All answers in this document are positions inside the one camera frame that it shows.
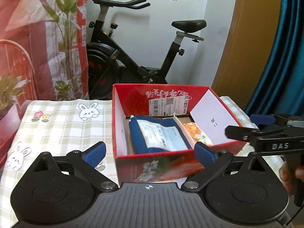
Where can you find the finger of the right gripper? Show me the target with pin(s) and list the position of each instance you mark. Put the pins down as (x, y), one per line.
(242, 134)
(259, 119)

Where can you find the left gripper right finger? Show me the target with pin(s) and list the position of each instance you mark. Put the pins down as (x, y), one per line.
(214, 163)

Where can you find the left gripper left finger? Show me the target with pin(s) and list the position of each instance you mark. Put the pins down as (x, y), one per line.
(84, 164)

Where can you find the orange floral quilted cloth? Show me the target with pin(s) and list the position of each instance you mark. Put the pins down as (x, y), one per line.
(197, 134)

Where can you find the blue packaged fabric item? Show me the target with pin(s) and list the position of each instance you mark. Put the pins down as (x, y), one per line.
(154, 135)

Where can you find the person's right hand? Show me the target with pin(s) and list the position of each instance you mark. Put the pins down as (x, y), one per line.
(290, 178)

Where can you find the teal curtain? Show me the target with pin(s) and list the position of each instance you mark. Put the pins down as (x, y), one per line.
(280, 88)

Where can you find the green checked bunny tablecloth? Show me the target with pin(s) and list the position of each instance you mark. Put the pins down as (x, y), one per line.
(56, 127)

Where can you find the red strawberry cardboard box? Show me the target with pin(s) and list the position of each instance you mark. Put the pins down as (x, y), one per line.
(197, 104)

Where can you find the black exercise bike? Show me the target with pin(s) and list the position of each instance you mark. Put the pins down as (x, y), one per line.
(137, 54)

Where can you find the wooden door panel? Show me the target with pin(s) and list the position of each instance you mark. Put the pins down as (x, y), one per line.
(247, 49)

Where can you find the printed red backdrop cloth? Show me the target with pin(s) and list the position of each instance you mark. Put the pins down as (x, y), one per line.
(43, 57)

